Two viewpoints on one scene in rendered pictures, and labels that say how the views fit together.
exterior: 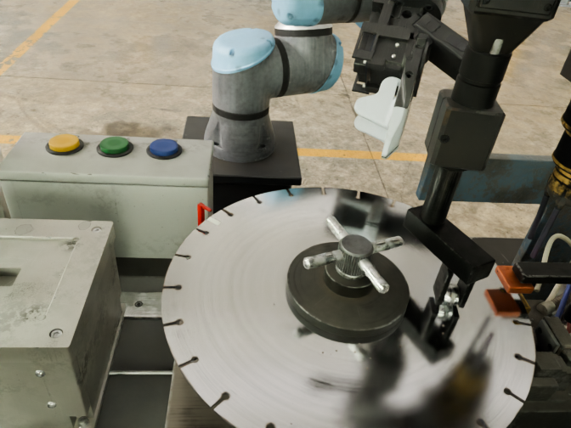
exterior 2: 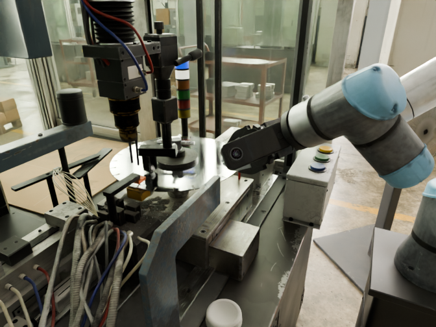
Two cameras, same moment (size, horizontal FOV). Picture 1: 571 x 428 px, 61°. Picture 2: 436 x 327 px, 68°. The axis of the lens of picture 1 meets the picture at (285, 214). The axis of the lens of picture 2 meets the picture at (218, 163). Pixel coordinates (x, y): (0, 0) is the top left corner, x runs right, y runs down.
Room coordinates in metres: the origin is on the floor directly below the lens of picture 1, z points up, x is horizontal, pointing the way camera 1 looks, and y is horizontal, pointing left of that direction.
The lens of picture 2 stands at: (0.82, -0.63, 1.29)
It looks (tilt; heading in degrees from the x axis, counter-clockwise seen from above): 25 degrees down; 123
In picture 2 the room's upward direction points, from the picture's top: straight up
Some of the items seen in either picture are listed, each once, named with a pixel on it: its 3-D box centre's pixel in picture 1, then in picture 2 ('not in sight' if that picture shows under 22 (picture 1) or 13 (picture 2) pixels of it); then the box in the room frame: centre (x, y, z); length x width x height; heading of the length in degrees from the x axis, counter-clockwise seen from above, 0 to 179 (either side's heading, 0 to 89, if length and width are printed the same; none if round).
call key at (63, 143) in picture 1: (65, 146); (325, 150); (0.60, 0.33, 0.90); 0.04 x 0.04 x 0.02
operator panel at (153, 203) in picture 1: (119, 196); (313, 180); (0.59, 0.25, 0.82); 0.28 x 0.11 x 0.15; 97
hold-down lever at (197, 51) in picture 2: not in sight; (181, 56); (0.38, -0.10, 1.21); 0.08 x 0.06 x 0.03; 97
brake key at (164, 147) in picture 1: (164, 150); (317, 168); (0.62, 0.19, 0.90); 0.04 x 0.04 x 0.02
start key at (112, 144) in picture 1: (115, 149); (322, 159); (0.61, 0.26, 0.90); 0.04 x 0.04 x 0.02
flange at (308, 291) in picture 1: (348, 278); (176, 154); (0.32, -0.06, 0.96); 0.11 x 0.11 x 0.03
